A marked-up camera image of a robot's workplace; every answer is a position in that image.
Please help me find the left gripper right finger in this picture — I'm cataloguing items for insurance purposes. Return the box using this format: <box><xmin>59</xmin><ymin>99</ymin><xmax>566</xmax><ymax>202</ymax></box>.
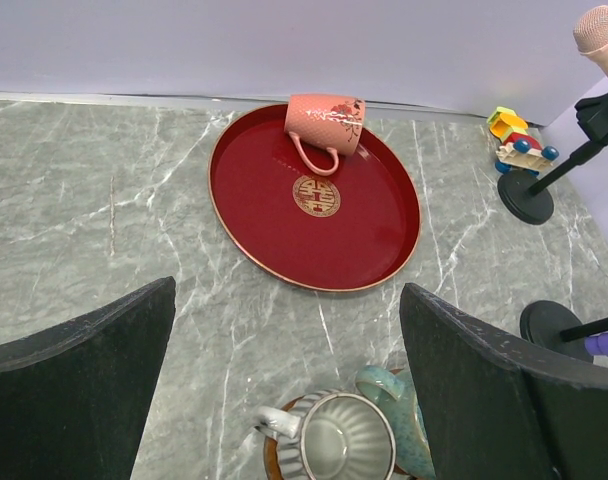
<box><xmin>399</xmin><ymin>283</ymin><xmax>608</xmax><ymax>479</ymax></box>

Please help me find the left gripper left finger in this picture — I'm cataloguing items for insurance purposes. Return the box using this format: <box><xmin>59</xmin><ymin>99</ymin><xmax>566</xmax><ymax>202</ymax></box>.
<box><xmin>0</xmin><ymin>277</ymin><xmax>176</xmax><ymax>479</ymax></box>

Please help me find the teal glazed mug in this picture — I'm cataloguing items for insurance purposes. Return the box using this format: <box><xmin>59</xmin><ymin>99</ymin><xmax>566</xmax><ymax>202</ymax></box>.
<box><xmin>355</xmin><ymin>365</ymin><xmax>436</xmax><ymax>479</ymax></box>

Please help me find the grey striped mug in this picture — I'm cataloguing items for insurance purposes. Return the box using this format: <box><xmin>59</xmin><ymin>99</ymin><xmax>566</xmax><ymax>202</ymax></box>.
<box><xmin>254</xmin><ymin>389</ymin><xmax>396</xmax><ymax>479</ymax></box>

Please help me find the wooden coaster one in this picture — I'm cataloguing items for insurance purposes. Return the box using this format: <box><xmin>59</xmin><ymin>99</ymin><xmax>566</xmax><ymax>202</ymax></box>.
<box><xmin>255</xmin><ymin>393</ymin><xmax>321</xmax><ymax>479</ymax></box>

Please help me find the pink floral cup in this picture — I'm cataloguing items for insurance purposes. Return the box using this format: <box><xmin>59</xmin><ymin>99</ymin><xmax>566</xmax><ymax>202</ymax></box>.
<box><xmin>284</xmin><ymin>94</ymin><xmax>366</xmax><ymax>177</ymax></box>

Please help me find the black stand of purple microphone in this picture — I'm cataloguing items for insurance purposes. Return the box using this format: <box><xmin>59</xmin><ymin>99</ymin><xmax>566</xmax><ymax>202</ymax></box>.
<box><xmin>520</xmin><ymin>300</ymin><xmax>608</xmax><ymax>363</ymax></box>

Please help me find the purple toy microphone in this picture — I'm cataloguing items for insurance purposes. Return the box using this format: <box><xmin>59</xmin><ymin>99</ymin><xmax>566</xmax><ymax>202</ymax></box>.
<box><xmin>584</xmin><ymin>332</ymin><xmax>608</xmax><ymax>357</ymax></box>

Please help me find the black stand of pink microphone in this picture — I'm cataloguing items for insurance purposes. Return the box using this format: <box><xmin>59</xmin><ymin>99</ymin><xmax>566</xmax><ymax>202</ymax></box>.
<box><xmin>497</xmin><ymin>93</ymin><xmax>608</xmax><ymax>225</ymax></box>

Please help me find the red round tray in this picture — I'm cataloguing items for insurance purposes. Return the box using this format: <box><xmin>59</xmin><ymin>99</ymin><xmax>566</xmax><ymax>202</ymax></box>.
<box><xmin>208</xmin><ymin>104</ymin><xmax>421</xmax><ymax>292</ymax></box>

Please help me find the colourful toy car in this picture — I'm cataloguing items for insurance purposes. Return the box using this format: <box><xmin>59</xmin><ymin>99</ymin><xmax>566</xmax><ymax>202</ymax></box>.
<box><xmin>487</xmin><ymin>106</ymin><xmax>559</xmax><ymax>176</ymax></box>

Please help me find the pink toy microphone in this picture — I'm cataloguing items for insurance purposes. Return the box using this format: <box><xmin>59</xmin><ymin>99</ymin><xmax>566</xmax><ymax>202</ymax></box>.
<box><xmin>573</xmin><ymin>5</ymin><xmax>608</xmax><ymax>78</ymax></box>

